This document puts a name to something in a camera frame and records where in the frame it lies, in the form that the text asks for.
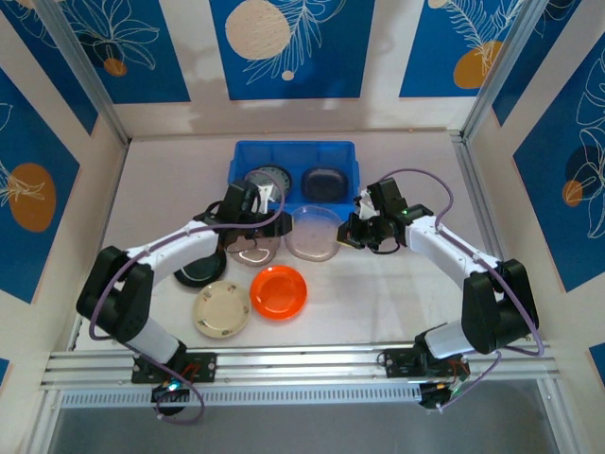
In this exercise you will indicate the blue white patterned plate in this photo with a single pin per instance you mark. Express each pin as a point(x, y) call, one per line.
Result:
point(267, 177)

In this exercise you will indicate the orange plastic plate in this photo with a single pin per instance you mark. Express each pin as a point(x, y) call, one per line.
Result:
point(279, 293)

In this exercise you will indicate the cream floral plate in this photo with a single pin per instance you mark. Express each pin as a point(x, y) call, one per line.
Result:
point(221, 309)

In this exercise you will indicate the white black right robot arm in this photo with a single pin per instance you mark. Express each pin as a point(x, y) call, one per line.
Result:
point(449, 250)

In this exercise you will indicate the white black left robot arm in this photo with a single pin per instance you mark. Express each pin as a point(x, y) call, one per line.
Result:
point(184, 246)

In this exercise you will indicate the blue plastic bin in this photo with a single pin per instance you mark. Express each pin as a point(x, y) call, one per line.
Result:
point(283, 151)

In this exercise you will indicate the black plate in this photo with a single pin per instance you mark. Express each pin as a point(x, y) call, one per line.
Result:
point(203, 274)

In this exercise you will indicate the black base connector module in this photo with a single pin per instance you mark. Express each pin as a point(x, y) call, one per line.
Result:
point(170, 392)
point(432, 397)

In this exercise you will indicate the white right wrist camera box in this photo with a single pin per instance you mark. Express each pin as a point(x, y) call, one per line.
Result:
point(365, 208)

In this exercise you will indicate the aluminium side rail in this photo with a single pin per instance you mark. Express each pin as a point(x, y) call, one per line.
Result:
point(465, 161)

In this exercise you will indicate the aluminium frame rail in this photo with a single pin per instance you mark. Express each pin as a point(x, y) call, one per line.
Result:
point(302, 364)

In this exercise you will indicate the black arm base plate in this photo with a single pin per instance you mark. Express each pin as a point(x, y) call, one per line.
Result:
point(399, 364)
point(205, 366)

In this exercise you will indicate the blue floral wall poster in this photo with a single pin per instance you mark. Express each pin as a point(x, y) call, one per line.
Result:
point(331, 71)
point(142, 61)
point(534, 71)
point(38, 156)
point(47, 71)
point(558, 213)
point(425, 47)

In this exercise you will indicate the aluminium frame post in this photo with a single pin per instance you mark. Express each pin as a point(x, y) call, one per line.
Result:
point(496, 71)
point(85, 71)

